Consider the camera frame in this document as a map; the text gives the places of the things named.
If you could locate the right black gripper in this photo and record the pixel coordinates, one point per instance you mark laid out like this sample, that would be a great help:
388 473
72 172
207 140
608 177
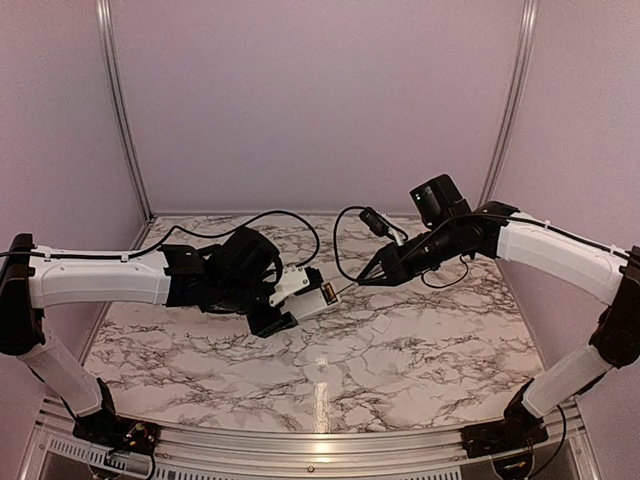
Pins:
396 275

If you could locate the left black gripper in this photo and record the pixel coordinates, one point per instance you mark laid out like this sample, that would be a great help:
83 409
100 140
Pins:
288 320

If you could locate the white remote control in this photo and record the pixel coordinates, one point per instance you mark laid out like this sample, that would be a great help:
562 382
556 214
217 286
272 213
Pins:
307 305

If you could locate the white battery compartment cover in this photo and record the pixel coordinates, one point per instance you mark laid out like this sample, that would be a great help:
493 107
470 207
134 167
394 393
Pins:
381 324

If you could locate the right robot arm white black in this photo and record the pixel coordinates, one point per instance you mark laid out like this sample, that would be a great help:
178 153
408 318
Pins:
500 231

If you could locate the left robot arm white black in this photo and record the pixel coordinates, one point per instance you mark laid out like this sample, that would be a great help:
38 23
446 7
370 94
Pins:
244 276

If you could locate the black gold battery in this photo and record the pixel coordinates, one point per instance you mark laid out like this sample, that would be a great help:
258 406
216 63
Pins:
329 294

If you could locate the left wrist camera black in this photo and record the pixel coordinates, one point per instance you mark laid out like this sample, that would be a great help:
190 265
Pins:
295 281

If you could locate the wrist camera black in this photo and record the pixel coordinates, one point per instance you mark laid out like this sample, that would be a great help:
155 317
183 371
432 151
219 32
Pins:
295 281
376 222

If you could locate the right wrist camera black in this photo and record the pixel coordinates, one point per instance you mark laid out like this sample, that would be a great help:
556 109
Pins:
376 222

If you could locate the right aluminium frame post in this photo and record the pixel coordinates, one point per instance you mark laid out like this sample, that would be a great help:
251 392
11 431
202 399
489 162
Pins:
516 87

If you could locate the aluminium frame post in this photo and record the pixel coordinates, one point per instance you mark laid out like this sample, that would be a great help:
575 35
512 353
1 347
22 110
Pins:
108 41
516 87

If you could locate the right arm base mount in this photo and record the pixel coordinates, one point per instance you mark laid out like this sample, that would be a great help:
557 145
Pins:
500 436

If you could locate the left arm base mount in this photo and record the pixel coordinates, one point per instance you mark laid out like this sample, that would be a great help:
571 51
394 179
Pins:
119 433

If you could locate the front aluminium rail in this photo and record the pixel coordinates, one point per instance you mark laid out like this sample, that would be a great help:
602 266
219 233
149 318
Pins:
191 452

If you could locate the left aluminium frame post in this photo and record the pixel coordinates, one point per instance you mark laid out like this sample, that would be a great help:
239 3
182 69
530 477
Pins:
108 41

